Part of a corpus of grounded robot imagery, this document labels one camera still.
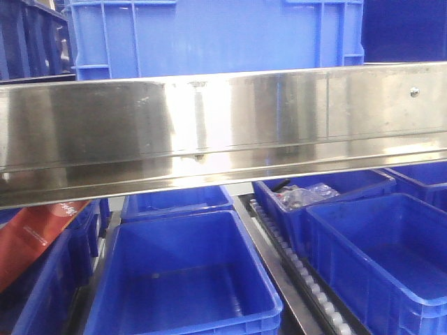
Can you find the red cardboard box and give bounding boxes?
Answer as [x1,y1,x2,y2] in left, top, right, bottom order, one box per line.
[1,200,91,291]

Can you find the blue lower right front bin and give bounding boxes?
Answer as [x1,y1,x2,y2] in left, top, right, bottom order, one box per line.
[307,193,446,334]

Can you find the clear plastic parts bags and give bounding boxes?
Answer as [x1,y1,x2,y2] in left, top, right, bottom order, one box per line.
[270,179,340,211]

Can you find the blue bin with plastic bags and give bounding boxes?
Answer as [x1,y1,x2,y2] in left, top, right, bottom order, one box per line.
[253,169,397,259]

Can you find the rail screw bolt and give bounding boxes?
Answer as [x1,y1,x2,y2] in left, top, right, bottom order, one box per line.
[410,87,420,98]

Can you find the blue lower left bin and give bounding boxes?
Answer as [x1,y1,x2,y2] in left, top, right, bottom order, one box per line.
[1,200,103,334]

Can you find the white roller conveyor track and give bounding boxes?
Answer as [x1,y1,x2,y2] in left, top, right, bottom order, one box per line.
[247,194,369,334]

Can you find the dark blue upper left bin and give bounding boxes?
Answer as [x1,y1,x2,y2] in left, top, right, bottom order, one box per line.
[1,1,73,81]

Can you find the blue lower centre front bin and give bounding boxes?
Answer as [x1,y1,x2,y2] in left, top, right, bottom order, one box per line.
[85,210,283,334]

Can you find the large light blue bin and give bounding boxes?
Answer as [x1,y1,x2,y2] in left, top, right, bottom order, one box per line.
[64,1,364,80]

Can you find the blue lower centre rear bin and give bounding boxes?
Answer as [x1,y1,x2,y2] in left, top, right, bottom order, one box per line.
[121,186,233,223]

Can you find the grey metal divider rail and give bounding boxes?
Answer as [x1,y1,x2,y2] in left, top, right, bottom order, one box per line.
[233,195,323,334]

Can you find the dark blue upper right bin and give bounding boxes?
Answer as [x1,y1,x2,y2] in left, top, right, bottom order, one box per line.
[362,1,446,63]

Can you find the blue far right rear bin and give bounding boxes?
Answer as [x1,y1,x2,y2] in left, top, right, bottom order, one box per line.
[382,162,447,211]

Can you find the stainless steel shelf rail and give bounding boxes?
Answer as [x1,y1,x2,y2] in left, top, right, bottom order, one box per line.
[1,62,446,208]

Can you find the dark blue bin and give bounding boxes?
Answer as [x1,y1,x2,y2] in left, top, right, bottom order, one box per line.
[362,1,446,63]
[1,1,73,81]

